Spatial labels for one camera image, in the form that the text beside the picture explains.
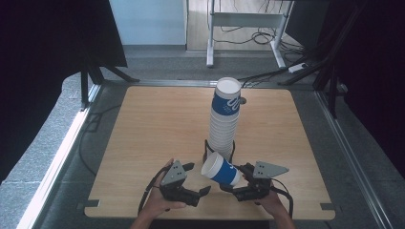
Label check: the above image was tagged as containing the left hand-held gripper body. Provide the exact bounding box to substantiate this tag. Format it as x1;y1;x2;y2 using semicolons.
159;159;203;208

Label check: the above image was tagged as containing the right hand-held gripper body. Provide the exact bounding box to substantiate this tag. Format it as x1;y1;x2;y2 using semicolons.
231;160;290;202

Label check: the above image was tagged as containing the blue ribbed paper cup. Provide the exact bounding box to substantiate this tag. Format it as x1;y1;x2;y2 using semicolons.
201;151;242;187

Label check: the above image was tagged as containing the black wire cup holder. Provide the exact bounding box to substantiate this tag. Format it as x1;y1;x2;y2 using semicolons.
202;138;237;165

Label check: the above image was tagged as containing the stack of white paper cups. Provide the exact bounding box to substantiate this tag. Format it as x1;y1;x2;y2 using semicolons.
208;76;243;161

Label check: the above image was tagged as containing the person's left hand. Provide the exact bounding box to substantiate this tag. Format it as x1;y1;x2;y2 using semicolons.
142;157;188;221

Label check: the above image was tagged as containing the person's right hand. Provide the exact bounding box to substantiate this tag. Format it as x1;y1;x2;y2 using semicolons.
256;190;289;219

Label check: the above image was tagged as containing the black metal stand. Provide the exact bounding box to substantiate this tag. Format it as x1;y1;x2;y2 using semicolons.
279;0;367;119

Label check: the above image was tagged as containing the white power strip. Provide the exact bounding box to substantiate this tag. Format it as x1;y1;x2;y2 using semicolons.
288;62;309;73

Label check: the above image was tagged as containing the black tripod stand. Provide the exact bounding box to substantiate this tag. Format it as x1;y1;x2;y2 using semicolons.
79;60;141;110

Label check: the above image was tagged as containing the dark curtain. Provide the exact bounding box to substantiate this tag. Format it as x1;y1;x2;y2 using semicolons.
318;0;405;179
0;0;128;185

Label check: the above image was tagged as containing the pale blue panel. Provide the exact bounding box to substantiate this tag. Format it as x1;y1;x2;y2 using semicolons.
108;0;189;47

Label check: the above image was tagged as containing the left hand-held gripper cable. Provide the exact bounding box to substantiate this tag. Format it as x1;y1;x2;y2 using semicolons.
137;166;168;216

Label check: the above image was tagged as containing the hand-held gripper cable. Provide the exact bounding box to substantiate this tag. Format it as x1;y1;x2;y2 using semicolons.
270;177;294;220
137;166;168;216

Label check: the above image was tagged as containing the right hand-held gripper cable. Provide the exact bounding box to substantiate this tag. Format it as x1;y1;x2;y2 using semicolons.
270;177;294;220

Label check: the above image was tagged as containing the aluminium rail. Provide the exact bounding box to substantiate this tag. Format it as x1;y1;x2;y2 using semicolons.
15;84;103;229
314;90;395;229
104;79;218;89

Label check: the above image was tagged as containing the black cable bundle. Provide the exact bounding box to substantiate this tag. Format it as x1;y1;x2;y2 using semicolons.
238;56;307;89

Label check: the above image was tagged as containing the black floor cable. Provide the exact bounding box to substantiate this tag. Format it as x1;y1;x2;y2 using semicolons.
77;103;123;177

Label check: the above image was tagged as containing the tangle of black floor cables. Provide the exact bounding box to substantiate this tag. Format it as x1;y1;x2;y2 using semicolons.
212;24;308;55

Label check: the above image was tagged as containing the white metal desk frame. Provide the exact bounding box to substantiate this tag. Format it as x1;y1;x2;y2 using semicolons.
205;0;294;70

